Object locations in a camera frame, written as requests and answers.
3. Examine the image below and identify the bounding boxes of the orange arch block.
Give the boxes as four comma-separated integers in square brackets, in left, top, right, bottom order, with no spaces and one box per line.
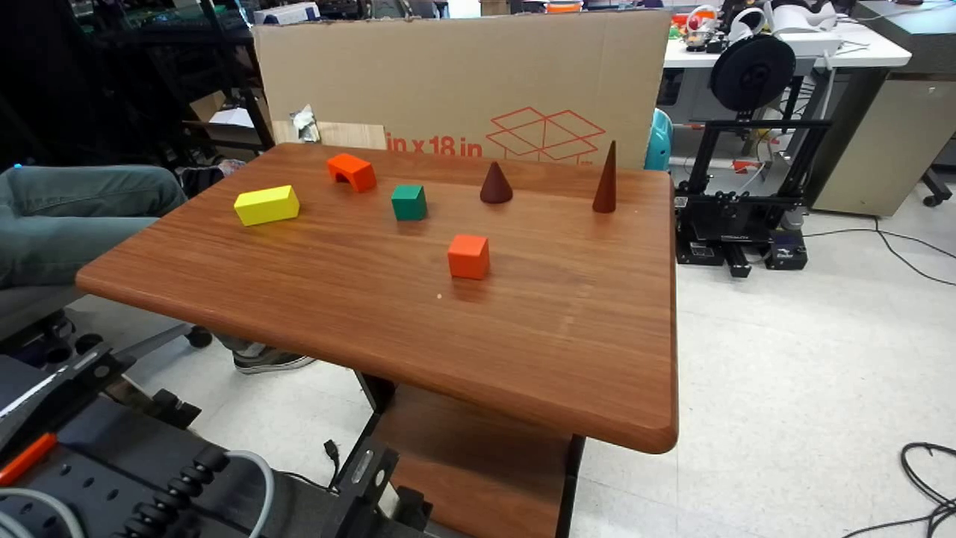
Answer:
[324,149,380,198]

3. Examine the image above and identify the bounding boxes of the orange cube block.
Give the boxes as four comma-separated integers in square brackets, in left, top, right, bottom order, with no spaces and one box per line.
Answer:
[445,234,492,285]

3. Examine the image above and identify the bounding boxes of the green cube block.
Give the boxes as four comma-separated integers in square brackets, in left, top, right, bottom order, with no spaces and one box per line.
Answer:
[388,182,429,224]

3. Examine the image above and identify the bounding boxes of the yellow rectangular block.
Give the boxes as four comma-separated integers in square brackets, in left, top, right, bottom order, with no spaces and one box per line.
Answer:
[229,182,300,230]

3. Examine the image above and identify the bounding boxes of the short brown cone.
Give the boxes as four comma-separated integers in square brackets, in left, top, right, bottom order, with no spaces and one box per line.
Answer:
[477,163,517,210]

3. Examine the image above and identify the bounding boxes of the tall brown cone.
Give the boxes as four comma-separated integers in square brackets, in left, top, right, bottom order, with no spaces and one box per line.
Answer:
[590,137,621,216]

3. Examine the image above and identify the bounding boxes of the large cardboard box panel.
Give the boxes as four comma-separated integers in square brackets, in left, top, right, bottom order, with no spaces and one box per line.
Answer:
[247,9,671,175]

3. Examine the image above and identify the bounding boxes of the teal round object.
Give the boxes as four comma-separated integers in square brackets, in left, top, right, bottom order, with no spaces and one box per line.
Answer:
[642,104,678,176]

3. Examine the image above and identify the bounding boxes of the grey shoe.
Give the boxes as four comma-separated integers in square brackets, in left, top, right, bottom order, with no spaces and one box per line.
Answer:
[229,340,315,378]

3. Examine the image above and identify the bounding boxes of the black 3D printer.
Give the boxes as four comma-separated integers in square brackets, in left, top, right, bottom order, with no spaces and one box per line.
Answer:
[671,56,835,282]

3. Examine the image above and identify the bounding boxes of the black filament spool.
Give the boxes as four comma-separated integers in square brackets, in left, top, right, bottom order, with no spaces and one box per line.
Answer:
[704,33,799,115]

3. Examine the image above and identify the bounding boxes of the black metal rack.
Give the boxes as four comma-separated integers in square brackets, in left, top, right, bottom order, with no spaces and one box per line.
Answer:
[64,0,278,170]

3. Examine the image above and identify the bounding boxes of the black equipment base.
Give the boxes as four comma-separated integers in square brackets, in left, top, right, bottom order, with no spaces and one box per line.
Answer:
[0,315,436,538]

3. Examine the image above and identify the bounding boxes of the person leg in teal trousers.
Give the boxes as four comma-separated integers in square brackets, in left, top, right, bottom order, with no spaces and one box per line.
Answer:
[0,163,191,293]

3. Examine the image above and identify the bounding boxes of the beige cabinet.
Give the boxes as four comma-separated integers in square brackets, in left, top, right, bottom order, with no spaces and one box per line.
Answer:
[808,74,956,221]

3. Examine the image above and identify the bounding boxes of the white desk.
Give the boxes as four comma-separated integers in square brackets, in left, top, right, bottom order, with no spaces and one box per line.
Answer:
[660,4,914,74]

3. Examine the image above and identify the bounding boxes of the black chair caster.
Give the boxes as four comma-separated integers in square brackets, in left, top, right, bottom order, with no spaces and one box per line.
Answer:
[919,167,956,212]

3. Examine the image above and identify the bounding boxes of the wooden table pedestal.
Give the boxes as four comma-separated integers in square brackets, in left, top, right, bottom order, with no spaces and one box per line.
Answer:
[356,372,589,538]

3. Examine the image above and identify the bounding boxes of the grey hose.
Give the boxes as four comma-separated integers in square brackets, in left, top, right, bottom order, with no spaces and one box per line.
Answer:
[224,448,278,538]

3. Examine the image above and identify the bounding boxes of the thin black floor cable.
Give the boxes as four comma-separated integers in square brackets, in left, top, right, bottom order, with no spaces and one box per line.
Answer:
[799,212,956,293]

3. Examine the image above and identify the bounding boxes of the orange handle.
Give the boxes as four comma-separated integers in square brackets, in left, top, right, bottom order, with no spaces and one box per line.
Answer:
[0,430,63,490]

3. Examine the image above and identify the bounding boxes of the black coiled floor cable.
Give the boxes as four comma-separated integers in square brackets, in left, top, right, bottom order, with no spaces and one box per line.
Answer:
[838,439,956,538]

